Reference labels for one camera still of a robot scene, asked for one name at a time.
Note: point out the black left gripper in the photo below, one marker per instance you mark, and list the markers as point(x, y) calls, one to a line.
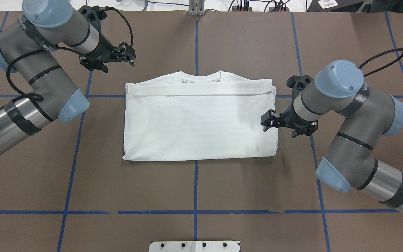
point(104, 50)

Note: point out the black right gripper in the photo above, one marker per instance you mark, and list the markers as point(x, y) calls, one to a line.
point(292, 120)

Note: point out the white long-sleeve printed shirt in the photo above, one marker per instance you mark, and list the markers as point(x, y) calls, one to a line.
point(180, 117)

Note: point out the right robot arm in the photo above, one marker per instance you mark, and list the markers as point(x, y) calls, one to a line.
point(369, 114)

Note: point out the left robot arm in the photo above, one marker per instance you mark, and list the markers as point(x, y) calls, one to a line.
point(45, 91)

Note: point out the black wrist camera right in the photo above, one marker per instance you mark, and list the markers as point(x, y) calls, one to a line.
point(298, 84)

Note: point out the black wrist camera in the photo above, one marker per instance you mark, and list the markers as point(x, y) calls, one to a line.
point(298, 84)
point(94, 15)

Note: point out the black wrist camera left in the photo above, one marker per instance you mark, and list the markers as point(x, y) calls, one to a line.
point(94, 15)

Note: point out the aluminium frame post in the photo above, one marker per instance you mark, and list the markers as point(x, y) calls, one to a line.
point(196, 8)

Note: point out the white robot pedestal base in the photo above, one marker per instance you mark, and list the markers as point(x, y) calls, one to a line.
point(195, 246)

